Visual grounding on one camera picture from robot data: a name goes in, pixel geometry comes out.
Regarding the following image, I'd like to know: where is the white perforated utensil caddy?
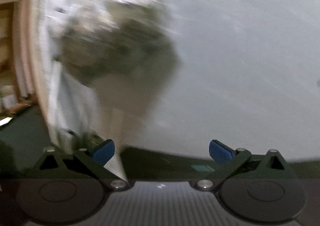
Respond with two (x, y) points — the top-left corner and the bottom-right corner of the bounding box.
(58, 128), (127, 181)

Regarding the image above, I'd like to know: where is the plastic bag of dried leaves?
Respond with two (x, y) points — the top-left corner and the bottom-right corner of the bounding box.
(60, 0), (176, 86)

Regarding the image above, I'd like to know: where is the wooden shelf unit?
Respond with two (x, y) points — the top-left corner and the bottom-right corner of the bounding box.
(1, 2), (21, 116)

